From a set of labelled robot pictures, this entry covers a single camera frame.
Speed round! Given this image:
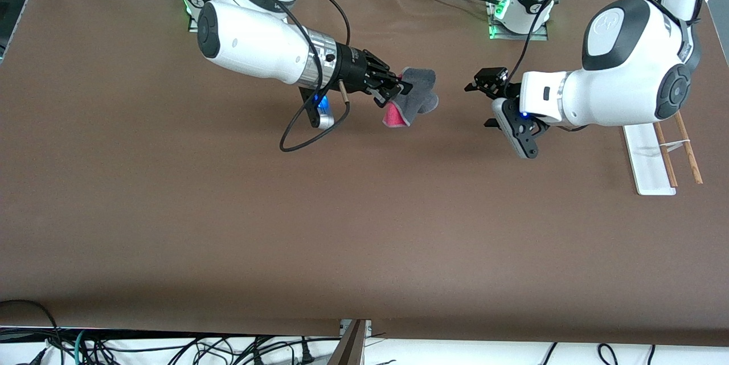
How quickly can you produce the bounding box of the white rectangular tray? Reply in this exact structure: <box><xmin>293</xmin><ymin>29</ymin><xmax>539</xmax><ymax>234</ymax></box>
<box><xmin>622</xmin><ymin>112</ymin><xmax>704</xmax><ymax>196</ymax></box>

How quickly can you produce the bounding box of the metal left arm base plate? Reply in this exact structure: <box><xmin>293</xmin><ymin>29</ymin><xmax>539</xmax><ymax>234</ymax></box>
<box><xmin>486</xmin><ymin>0</ymin><xmax>549</xmax><ymax>41</ymax></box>

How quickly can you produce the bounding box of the thick black floor cable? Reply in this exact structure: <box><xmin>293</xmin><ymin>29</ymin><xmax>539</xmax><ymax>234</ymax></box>
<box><xmin>0</xmin><ymin>300</ymin><xmax>64</xmax><ymax>365</ymax></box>

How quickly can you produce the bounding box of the pink and grey towel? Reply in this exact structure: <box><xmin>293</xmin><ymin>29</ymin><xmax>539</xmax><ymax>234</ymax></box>
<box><xmin>383</xmin><ymin>67</ymin><xmax>440</xmax><ymax>128</ymax></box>

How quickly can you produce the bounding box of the metal table bracket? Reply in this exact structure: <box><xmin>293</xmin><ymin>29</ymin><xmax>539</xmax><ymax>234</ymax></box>
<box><xmin>340</xmin><ymin>319</ymin><xmax>372</xmax><ymax>336</ymax></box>

